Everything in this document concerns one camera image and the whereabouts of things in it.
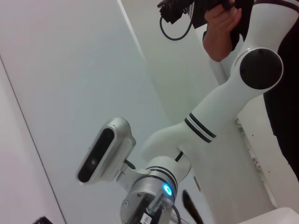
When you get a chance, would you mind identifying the black handheld controller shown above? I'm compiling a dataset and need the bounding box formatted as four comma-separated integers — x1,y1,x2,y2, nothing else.
157,0,236,24

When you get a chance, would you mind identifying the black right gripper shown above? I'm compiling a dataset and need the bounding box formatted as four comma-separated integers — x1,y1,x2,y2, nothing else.
134,192,164,224

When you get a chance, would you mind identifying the black controller cable loop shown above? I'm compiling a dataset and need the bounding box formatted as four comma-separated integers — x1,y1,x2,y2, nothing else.
159,13,195,41

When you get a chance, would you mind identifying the person in black clothes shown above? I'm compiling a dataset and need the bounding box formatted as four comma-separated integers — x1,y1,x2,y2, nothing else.
191,0,299,187

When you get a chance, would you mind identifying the white perforated metal column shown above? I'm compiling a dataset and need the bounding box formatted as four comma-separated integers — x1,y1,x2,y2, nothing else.
235,94,299,210

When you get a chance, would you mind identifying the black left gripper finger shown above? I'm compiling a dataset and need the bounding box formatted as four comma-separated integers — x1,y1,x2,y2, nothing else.
34,216,54,224

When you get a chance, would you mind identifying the right gripper cable with plug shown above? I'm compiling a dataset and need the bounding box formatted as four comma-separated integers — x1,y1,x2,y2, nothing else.
149,190,185,224

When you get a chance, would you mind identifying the operator bare forearm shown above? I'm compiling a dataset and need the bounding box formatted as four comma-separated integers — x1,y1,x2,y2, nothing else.
202,29,234,63

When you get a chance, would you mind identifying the operator bare hand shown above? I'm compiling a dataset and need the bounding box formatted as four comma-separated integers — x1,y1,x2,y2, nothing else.
204,4,243,33

